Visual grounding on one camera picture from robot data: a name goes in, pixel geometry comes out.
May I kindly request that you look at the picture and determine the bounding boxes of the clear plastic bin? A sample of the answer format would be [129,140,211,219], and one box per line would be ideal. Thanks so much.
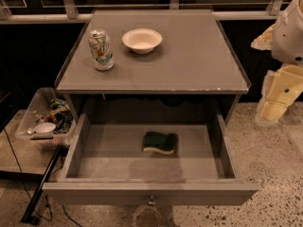
[15,88,77,150]

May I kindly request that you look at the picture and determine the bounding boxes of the small white bowl in bin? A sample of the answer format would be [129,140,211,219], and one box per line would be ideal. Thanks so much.
[34,122,56,133]

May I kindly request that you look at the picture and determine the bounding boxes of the grey cabinet counter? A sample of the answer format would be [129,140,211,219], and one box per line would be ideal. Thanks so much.
[54,9,252,125]

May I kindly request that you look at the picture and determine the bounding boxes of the white bowl on counter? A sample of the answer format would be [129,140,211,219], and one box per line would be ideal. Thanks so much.
[122,28,162,54]

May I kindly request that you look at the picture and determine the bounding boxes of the soda can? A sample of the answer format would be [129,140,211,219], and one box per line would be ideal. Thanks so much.
[88,29,114,71]

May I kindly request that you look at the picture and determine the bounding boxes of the colourful snack bags in bin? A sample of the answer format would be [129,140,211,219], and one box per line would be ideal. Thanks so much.
[46,98,73,134]

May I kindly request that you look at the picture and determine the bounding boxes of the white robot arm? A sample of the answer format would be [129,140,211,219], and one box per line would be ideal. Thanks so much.
[251,0,303,127]

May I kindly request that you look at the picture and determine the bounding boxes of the metal window railing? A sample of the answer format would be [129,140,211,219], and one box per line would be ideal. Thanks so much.
[0,0,290,24]

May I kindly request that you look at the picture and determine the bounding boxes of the green and yellow sponge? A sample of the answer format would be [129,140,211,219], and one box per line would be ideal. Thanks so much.
[142,131,177,154]

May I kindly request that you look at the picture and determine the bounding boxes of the metal drawer knob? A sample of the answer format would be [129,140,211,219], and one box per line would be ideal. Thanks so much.
[147,195,156,206]

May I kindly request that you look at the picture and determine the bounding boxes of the low side shelf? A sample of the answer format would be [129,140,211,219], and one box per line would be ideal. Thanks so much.
[0,110,55,182]

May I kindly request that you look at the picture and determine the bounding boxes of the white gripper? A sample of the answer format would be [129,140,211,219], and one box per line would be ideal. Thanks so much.
[251,26,303,127]

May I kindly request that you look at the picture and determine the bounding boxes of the black metal bar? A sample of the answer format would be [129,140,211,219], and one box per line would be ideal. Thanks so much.
[21,145,62,225]

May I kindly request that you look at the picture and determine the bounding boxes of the open grey top drawer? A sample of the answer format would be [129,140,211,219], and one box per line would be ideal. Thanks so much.
[44,114,258,205]

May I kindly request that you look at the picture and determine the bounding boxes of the black cable on floor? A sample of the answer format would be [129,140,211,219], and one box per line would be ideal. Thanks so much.
[2,128,83,227]

